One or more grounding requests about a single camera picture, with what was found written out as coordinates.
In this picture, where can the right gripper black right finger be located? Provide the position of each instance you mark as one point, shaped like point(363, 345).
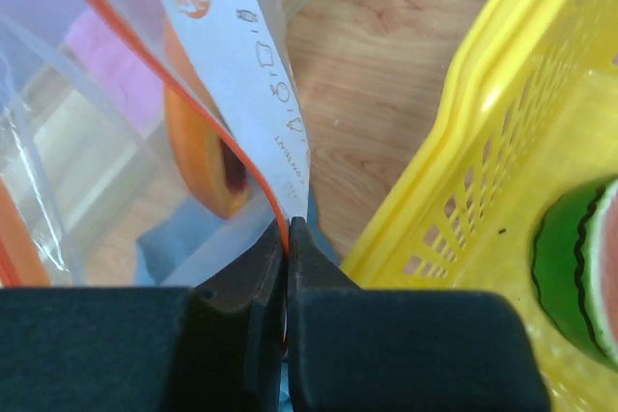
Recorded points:
point(354, 349)

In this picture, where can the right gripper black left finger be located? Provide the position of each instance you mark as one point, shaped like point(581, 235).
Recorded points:
point(66, 349)

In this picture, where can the clear zip bag orange seal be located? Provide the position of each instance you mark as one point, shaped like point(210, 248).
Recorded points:
point(144, 142)

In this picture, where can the toy watermelon slice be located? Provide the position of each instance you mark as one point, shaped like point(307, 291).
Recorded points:
point(573, 268)

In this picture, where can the blue crumpled cloth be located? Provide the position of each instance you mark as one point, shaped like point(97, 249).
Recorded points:
point(211, 314)

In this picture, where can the pink t-shirt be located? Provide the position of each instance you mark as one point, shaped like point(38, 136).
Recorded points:
point(132, 87)

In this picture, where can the yellow plastic basket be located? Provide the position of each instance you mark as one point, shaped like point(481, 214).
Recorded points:
point(528, 111)

